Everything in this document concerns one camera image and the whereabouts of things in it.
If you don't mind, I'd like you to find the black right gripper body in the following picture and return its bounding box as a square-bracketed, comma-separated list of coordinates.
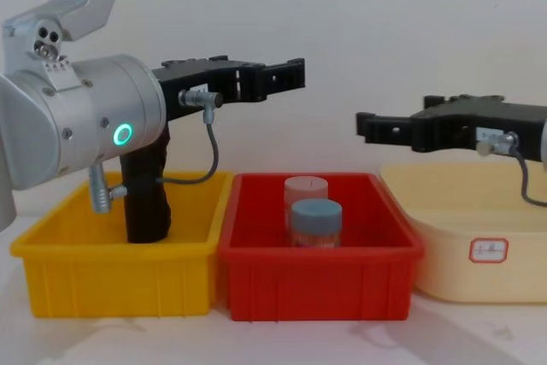
[409, 94, 547, 162]

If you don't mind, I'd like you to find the yellow plastic bin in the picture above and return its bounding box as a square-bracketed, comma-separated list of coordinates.
[9, 171, 234, 320]

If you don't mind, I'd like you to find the jar with pink lid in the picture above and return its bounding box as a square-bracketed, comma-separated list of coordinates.
[283, 174, 330, 223]

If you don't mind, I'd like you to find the black wrapped wrist camera mount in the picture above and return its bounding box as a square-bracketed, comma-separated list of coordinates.
[118, 128, 174, 244]

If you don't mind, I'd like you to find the grey left gripper cable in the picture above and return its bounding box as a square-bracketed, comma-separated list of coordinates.
[88, 88, 226, 215]

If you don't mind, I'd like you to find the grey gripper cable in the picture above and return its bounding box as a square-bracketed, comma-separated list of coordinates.
[88, 88, 226, 215]
[475, 131, 547, 208]

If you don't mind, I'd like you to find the cream plastic bin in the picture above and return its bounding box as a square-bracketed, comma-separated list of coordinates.
[379, 162, 547, 304]

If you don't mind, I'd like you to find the grey right gripper cable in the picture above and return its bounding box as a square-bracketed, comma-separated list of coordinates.
[475, 131, 547, 208]

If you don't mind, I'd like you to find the red plastic bin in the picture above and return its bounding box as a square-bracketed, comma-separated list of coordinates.
[217, 172, 426, 323]

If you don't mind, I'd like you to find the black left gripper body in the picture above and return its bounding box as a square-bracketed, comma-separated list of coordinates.
[150, 55, 237, 126]

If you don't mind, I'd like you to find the jar with blue-grey lid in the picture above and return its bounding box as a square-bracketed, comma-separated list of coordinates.
[289, 199, 344, 250]

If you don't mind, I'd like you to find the white label with red border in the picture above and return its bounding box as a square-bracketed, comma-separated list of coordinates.
[468, 237, 509, 263]

